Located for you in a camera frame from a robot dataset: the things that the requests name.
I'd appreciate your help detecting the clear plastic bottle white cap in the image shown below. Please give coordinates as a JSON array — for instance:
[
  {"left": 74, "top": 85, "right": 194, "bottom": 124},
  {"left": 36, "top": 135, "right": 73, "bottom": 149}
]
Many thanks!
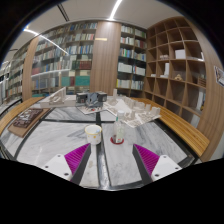
[{"left": 112, "top": 110, "right": 126, "bottom": 144}]

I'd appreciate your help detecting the white city block model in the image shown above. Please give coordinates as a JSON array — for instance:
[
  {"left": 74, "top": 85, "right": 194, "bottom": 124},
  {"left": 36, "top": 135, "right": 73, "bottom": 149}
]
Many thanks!
[{"left": 103, "top": 94, "right": 162, "bottom": 129}]

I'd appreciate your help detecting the wall poster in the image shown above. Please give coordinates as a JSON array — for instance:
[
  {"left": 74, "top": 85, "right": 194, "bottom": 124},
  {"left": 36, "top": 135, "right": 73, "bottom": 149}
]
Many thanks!
[{"left": 213, "top": 65, "right": 224, "bottom": 88}]

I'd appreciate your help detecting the dark grey building model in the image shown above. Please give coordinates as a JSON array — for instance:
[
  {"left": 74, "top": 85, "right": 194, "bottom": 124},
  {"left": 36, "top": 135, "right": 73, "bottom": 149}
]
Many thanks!
[{"left": 75, "top": 91, "right": 108, "bottom": 108}]

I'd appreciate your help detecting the white ramp architecture model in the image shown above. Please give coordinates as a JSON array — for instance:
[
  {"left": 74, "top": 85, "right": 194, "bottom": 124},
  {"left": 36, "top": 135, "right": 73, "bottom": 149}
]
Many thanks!
[{"left": 39, "top": 86, "right": 78, "bottom": 108}]

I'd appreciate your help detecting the straight ceiling light strip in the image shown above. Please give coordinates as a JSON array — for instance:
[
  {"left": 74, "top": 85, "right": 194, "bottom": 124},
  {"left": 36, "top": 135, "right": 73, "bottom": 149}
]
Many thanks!
[{"left": 108, "top": 0, "right": 124, "bottom": 20}]

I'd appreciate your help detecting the narrow wall bookshelf with books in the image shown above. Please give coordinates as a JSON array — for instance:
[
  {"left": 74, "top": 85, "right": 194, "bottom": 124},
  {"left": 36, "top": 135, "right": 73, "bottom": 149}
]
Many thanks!
[{"left": 115, "top": 23, "right": 148, "bottom": 98}]

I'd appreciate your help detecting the large wall bookshelf with books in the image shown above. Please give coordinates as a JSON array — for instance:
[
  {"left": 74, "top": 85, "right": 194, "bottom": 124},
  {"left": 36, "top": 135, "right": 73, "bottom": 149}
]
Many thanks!
[{"left": 0, "top": 21, "right": 99, "bottom": 101}]

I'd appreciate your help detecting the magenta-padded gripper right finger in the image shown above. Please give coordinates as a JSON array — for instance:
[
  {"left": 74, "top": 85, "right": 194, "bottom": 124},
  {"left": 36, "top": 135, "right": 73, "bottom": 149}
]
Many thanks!
[{"left": 132, "top": 143, "right": 182, "bottom": 186}]

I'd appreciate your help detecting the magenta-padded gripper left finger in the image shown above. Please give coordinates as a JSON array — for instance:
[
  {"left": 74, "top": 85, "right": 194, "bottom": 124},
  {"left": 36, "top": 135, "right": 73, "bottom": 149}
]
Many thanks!
[{"left": 42, "top": 143, "right": 93, "bottom": 186}]

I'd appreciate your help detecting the flat round red coaster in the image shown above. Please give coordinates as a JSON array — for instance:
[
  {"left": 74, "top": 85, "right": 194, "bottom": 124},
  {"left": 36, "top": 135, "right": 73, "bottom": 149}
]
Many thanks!
[{"left": 109, "top": 135, "right": 125, "bottom": 146}]

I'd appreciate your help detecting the flat white site model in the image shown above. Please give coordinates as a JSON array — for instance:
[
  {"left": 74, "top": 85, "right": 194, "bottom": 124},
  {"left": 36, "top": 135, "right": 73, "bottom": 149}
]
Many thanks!
[{"left": 76, "top": 103, "right": 108, "bottom": 115}]

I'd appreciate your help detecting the wooden cubby shelf unit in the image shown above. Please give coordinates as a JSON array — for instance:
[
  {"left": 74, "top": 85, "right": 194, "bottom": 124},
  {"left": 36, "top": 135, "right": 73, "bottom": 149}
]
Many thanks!
[{"left": 143, "top": 16, "right": 214, "bottom": 131}]

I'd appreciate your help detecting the curved wooden bench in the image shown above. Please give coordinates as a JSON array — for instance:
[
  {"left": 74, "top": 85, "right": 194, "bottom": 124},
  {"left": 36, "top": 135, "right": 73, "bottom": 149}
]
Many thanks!
[
  {"left": 133, "top": 97, "right": 211, "bottom": 158},
  {"left": 0, "top": 96, "right": 45, "bottom": 134}
]

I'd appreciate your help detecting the white cup yellow rim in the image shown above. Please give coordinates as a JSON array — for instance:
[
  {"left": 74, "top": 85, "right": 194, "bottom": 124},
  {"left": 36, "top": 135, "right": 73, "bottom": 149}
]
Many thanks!
[{"left": 84, "top": 124, "right": 103, "bottom": 146}]

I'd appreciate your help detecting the brown model on wooden board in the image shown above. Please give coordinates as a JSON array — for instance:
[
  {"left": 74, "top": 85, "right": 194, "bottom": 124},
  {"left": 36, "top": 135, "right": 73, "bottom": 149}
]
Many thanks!
[{"left": 7, "top": 107, "right": 51, "bottom": 138}]

